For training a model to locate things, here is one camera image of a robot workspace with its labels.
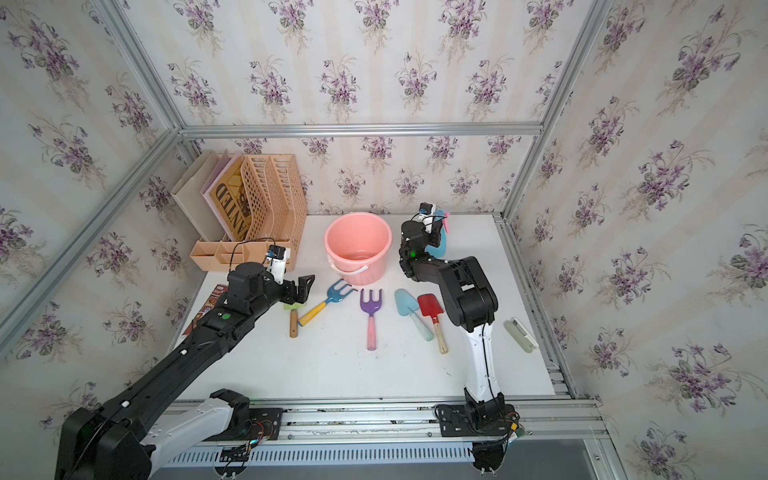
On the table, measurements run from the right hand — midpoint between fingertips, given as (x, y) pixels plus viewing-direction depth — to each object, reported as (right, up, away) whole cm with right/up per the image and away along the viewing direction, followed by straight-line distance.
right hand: (441, 220), depth 98 cm
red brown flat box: (-74, -26, -2) cm, 78 cm away
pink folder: (-72, +18, -2) cm, 74 cm away
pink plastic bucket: (-29, -9, +12) cm, 33 cm away
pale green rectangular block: (+20, -34, -11) cm, 41 cm away
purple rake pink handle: (-23, -28, -5) cm, 37 cm away
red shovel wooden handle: (-4, -28, -5) cm, 29 cm away
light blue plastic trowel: (-12, -28, -2) cm, 30 cm away
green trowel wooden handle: (-47, -32, -8) cm, 57 cm away
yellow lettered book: (-69, +7, -2) cm, 70 cm away
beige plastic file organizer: (-61, +3, +14) cm, 62 cm away
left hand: (-41, -16, -18) cm, 48 cm away
